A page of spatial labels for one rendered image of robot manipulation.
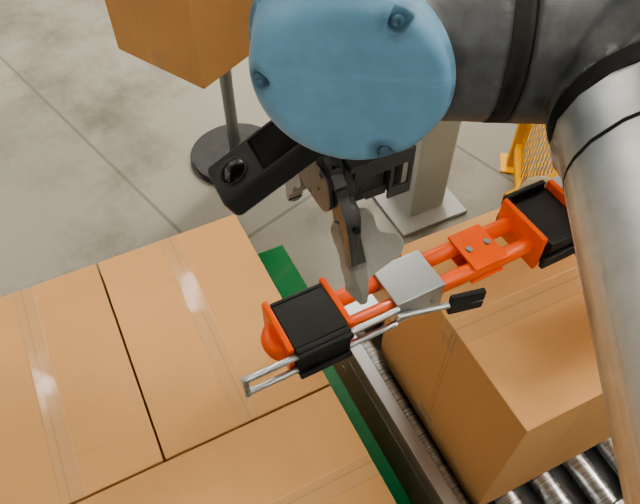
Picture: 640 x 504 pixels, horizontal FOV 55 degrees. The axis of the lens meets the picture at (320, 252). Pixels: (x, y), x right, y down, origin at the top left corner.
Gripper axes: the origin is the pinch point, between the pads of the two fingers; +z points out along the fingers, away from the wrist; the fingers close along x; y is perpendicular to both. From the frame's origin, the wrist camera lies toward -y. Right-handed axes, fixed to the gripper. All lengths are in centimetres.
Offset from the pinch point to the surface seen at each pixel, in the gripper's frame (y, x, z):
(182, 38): 21, 136, 58
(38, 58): -24, 278, 136
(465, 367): 28, 0, 46
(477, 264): 21.1, -1.5, 12.5
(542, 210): 34.0, 1.9, 12.1
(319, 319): -0.3, -0.5, 11.6
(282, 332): -4.8, -0.2, 11.6
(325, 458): 5, 8, 82
